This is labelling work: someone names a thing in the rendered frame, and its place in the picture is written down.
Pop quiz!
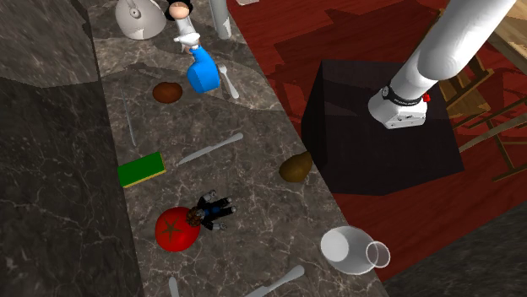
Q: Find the brown oval potato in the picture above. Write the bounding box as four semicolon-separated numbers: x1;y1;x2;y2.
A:
278;150;314;184

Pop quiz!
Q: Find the silver table knife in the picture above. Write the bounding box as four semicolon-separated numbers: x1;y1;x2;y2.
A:
177;132;245;167

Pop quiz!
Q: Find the dark-suited doll figure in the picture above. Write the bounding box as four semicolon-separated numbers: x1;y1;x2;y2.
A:
186;189;237;232

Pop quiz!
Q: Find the blue spray bottle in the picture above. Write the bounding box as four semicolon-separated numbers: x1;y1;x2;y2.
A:
186;44;221;95

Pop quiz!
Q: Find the black robot stand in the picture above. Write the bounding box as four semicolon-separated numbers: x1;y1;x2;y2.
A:
301;58;466;197

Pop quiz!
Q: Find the dark brown round potato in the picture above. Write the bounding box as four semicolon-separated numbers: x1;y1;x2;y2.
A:
152;81;184;105

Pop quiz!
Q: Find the red tomato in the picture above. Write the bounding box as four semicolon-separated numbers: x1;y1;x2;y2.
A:
155;207;202;253

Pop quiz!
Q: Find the green and yellow sponge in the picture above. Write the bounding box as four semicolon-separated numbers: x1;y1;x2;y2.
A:
117;151;168;189

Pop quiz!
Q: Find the grey cylinder bottle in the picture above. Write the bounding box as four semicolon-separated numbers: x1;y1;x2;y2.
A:
208;0;233;41

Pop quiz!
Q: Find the chef figure with white coat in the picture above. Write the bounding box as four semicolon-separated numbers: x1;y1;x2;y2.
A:
164;0;202;54

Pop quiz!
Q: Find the white kettle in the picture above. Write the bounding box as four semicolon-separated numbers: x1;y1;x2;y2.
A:
114;0;168;41

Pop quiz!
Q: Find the wooden chair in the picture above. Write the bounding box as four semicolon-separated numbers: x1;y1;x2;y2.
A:
427;8;527;183

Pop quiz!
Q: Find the wooden table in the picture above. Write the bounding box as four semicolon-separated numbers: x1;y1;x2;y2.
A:
486;0;527;65

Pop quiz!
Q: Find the small silver utensil handle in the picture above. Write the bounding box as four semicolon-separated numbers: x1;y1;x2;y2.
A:
167;276;182;297

